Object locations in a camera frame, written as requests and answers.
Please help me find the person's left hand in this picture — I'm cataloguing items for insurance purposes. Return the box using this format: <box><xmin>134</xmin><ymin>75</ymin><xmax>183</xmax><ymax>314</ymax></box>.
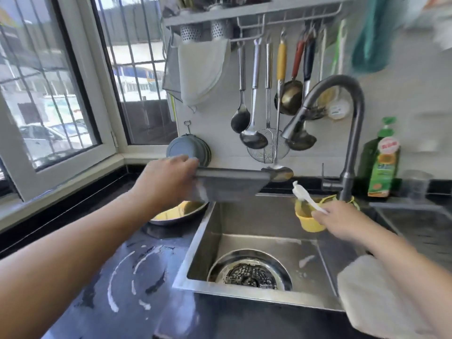
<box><xmin>130</xmin><ymin>154</ymin><xmax>206</xmax><ymax>216</ymax></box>

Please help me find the person's right hand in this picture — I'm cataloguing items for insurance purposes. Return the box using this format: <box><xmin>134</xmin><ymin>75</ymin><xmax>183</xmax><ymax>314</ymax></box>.
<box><xmin>311</xmin><ymin>200</ymin><xmax>371</xmax><ymax>244</ymax></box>

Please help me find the white cleaning brush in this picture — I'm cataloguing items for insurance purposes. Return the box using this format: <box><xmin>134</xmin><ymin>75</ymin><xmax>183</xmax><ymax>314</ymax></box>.
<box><xmin>291</xmin><ymin>180</ymin><xmax>329</xmax><ymax>215</ymax></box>

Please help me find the rectangular steel tray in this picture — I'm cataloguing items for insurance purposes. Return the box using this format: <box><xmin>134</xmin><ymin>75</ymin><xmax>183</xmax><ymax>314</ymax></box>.
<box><xmin>191</xmin><ymin>167</ymin><xmax>274</xmax><ymax>204</ymax></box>

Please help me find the round steel pan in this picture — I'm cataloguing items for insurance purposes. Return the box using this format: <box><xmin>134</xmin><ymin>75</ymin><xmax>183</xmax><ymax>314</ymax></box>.
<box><xmin>206</xmin><ymin>248</ymin><xmax>293</xmax><ymax>291</ymax></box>

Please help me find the black round steamer rack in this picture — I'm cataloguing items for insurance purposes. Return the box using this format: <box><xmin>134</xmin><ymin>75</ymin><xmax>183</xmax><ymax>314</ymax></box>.
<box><xmin>225</xmin><ymin>262</ymin><xmax>278</xmax><ymax>290</ymax></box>

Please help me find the person's left forearm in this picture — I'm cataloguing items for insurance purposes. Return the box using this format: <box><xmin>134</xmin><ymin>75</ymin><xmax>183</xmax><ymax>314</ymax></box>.
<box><xmin>0</xmin><ymin>190</ymin><xmax>153</xmax><ymax>339</ymax></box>

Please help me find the person's right forearm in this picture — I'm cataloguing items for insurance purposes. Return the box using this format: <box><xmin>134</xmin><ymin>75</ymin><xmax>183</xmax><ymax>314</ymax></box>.
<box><xmin>356</xmin><ymin>226</ymin><xmax>452</xmax><ymax>339</ymax></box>

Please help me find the round steel basin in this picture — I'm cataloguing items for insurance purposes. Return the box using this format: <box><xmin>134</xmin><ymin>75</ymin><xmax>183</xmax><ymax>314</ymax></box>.
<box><xmin>145</xmin><ymin>200</ymin><xmax>210</xmax><ymax>227</ymax></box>

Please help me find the yellow hanging sink cup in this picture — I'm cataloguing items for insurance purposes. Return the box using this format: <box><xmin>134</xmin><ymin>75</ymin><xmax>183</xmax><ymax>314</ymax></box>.
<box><xmin>294</xmin><ymin>194</ymin><xmax>361</xmax><ymax>233</ymax></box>

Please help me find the grey hanging basin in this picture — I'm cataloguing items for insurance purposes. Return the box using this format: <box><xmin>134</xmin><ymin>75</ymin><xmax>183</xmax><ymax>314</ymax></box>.
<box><xmin>166</xmin><ymin>134</ymin><xmax>210</xmax><ymax>169</ymax></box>

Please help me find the dark green hanging basin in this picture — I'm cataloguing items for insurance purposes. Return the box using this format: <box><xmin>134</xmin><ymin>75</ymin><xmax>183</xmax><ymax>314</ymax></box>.
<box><xmin>203</xmin><ymin>137</ymin><xmax>213</xmax><ymax>168</ymax></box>

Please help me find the green dish soap bottle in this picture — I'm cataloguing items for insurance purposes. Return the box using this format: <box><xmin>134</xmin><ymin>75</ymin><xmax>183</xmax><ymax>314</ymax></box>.
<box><xmin>360</xmin><ymin>116</ymin><xmax>401</xmax><ymax>199</ymax></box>

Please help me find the stainless steel sink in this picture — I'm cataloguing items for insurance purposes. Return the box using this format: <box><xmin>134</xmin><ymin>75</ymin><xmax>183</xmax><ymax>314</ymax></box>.
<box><xmin>171</xmin><ymin>193</ymin><xmax>396</xmax><ymax>312</ymax></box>

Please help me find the clear plastic cup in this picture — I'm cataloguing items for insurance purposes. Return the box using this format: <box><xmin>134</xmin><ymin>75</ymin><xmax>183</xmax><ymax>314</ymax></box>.
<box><xmin>399</xmin><ymin>169</ymin><xmax>434</xmax><ymax>202</ymax></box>

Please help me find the white dish rag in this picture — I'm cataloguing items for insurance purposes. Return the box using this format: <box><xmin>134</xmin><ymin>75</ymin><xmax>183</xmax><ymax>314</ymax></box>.
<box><xmin>337</xmin><ymin>255</ymin><xmax>439</xmax><ymax>339</ymax></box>

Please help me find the hanging steel ladles and skimmer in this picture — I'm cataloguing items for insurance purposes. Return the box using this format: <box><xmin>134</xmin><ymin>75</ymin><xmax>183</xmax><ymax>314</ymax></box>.
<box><xmin>230</xmin><ymin>42</ymin><xmax>252</xmax><ymax>135</ymax></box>

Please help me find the steel soup ladle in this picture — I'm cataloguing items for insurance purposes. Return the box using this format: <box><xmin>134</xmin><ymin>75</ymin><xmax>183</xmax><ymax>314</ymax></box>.
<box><xmin>239</xmin><ymin>39</ymin><xmax>270</xmax><ymax>150</ymax></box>

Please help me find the white dish brush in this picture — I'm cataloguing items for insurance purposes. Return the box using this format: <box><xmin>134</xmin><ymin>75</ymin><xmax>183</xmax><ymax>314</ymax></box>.
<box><xmin>326</xmin><ymin>21</ymin><xmax>353</xmax><ymax>122</ymax></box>

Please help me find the white hanging cloth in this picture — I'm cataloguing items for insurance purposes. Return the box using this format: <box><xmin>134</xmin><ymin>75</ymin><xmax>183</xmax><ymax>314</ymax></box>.
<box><xmin>177</xmin><ymin>40</ymin><xmax>231</xmax><ymax>112</ymax></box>

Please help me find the steel gooseneck faucet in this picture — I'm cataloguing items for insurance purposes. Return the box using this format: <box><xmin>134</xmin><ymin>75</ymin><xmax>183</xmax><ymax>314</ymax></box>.
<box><xmin>282</xmin><ymin>74</ymin><xmax>366</xmax><ymax>202</ymax></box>

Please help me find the white perforated utensil holder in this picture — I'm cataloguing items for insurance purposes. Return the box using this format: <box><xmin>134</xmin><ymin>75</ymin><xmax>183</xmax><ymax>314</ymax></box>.
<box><xmin>177</xmin><ymin>7</ymin><xmax>206</xmax><ymax>44</ymax></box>
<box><xmin>208</xmin><ymin>3</ymin><xmax>234</xmax><ymax>41</ymax></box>

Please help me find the teal hanging towel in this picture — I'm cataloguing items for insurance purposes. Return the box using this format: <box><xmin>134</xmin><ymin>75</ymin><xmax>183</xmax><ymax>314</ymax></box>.
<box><xmin>351</xmin><ymin>0</ymin><xmax>394</xmax><ymax>75</ymax></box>

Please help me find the hanging paper towel pack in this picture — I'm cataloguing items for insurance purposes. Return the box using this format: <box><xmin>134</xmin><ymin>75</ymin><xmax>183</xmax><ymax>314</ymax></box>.
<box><xmin>417</xmin><ymin>0</ymin><xmax>452</xmax><ymax>51</ymax></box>

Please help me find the orange-handled brass ladle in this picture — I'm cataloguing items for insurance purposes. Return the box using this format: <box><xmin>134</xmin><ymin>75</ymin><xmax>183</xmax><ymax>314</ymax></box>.
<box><xmin>274</xmin><ymin>35</ymin><xmax>306</xmax><ymax>116</ymax></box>

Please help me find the wire mesh skimmer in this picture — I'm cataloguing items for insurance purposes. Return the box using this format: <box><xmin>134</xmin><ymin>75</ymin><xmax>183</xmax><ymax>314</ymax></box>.
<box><xmin>247</xmin><ymin>40</ymin><xmax>292</xmax><ymax>164</ymax></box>

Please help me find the yellow-handled steel ladle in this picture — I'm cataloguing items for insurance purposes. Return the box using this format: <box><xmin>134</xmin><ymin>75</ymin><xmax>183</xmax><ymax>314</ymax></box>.
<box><xmin>261</xmin><ymin>35</ymin><xmax>295</xmax><ymax>183</ymax></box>

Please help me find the metal wall shelf rack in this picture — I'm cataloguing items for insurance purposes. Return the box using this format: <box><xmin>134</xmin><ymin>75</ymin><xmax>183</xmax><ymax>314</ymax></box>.
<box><xmin>161</xmin><ymin>0</ymin><xmax>357</xmax><ymax>47</ymax></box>

